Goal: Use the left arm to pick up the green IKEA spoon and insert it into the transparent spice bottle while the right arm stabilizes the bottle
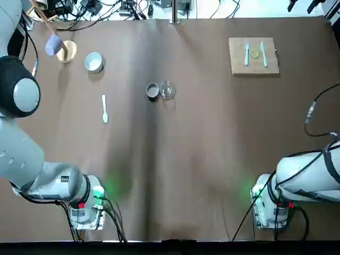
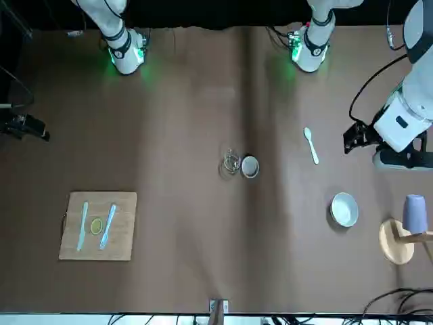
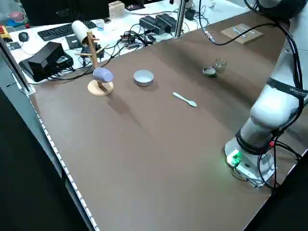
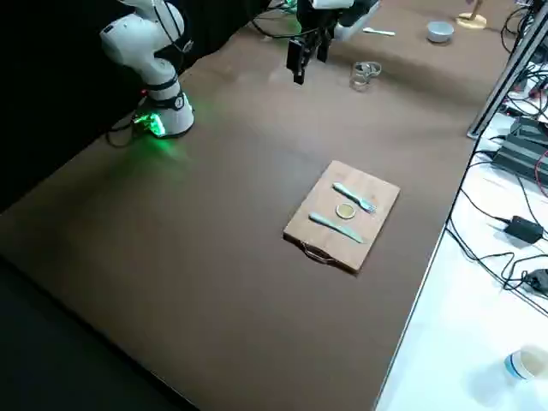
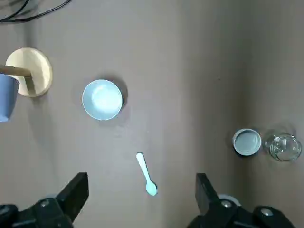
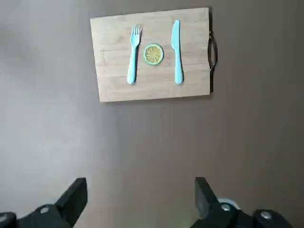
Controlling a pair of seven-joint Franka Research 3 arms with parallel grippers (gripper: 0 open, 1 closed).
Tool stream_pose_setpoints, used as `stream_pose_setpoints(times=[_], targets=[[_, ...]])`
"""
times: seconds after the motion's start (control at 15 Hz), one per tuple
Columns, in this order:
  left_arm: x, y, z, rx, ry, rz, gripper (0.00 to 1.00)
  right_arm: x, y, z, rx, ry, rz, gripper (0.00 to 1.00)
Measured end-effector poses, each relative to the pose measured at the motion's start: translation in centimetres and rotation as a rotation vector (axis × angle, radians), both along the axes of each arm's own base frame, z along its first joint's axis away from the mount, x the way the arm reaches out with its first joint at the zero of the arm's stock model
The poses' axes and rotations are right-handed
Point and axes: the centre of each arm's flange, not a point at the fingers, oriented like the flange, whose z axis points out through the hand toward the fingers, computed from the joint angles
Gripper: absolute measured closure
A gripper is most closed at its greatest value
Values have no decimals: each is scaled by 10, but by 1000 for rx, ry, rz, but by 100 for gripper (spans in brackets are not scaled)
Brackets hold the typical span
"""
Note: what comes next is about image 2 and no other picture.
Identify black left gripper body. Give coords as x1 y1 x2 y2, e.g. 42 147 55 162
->
363 123 387 150

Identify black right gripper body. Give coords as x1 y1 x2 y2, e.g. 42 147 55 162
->
0 113 26 137

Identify green plastic spoon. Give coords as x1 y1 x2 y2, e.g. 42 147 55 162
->
303 127 320 165

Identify transparent spice bottle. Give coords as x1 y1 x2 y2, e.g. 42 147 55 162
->
219 148 243 181

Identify round bottle lid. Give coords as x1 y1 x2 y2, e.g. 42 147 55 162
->
240 154 261 179

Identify white bowl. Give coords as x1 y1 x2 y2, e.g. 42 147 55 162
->
330 192 360 228

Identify purple cup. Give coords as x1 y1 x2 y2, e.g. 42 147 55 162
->
402 194 433 236

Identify green plastic knife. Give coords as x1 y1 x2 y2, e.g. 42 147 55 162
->
76 201 90 252

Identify lemon slice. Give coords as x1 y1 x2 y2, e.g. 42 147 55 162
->
89 217 104 236

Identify wooden mug tree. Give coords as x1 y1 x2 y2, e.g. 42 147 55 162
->
378 218 433 266

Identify blue plastic fork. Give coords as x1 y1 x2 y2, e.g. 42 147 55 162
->
98 203 118 251

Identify wooden cutting board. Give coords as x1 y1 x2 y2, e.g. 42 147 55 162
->
58 191 139 262

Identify small grey table tag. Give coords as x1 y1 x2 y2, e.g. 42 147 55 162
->
209 298 229 325

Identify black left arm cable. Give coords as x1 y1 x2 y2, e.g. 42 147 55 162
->
349 0 412 123

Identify black cable bundle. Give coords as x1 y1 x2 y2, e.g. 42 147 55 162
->
363 287 433 316

